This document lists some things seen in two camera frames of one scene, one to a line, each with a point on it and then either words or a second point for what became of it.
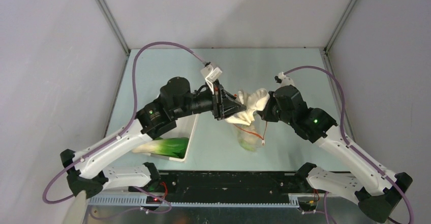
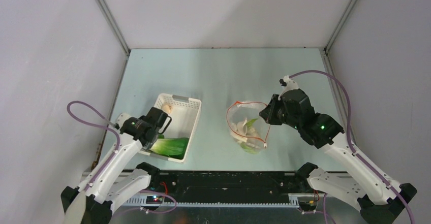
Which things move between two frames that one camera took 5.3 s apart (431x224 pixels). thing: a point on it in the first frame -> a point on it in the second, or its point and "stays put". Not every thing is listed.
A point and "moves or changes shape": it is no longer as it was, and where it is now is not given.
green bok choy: x=171 y=147 stays put
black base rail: x=226 y=188 stays put
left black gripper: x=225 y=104 -> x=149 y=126
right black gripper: x=269 y=109 stays put
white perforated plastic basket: x=184 y=128 stays put
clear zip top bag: x=251 y=138 moves or changes shape
